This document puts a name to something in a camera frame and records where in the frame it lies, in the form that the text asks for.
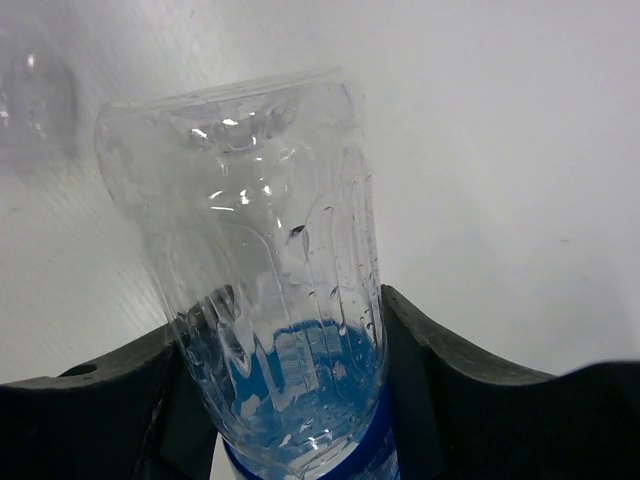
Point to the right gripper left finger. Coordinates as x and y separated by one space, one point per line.
133 413

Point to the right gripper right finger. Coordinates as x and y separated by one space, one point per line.
462 412

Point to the blue label water bottle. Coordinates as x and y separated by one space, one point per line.
253 202

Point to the clear bottle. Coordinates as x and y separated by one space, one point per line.
39 106

